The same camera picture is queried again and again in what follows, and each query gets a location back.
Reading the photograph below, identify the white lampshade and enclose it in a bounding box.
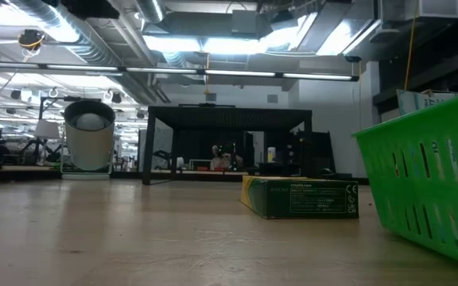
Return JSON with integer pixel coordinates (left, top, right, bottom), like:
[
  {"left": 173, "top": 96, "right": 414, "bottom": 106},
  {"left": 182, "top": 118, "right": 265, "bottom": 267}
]
[{"left": 33, "top": 118, "right": 61, "bottom": 140}]

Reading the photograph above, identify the person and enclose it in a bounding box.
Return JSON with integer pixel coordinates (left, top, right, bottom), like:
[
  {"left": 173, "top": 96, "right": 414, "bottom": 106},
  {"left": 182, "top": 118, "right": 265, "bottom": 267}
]
[{"left": 210, "top": 143, "right": 239, "bottom": 172}]

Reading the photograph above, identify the yellow green crayon box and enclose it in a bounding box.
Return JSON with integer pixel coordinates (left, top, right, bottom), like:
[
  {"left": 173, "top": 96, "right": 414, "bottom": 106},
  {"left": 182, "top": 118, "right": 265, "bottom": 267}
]
[{"left": 239, "top": 175, "right": 360, "bottom": 220}]

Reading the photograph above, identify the long LED light bar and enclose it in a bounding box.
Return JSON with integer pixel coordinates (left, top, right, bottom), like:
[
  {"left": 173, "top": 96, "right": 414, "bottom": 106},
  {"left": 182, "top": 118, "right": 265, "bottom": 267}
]
[{"left": 0, "top": 61, "right": 360, "bottom": 83}]

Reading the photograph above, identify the yellow extension cable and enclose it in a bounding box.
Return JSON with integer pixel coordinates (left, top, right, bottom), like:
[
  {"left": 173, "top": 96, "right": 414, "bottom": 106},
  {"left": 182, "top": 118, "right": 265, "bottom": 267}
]
[{"left": 403, "top": 0, "right": 420, "bottom": 91}]

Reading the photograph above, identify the green plastic basket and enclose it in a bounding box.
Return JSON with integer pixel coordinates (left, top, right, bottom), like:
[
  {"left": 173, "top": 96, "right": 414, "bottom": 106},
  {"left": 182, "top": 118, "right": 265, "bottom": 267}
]
[{"left": 351, "top": 87, "right": 458, "bottom": 272}]

